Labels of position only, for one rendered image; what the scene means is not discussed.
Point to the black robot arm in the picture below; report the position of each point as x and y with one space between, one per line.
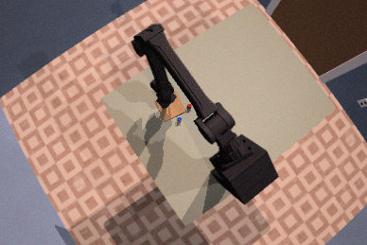
216 127

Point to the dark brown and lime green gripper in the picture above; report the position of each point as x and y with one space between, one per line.
167 103

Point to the orange mat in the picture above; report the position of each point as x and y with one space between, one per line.
174 109

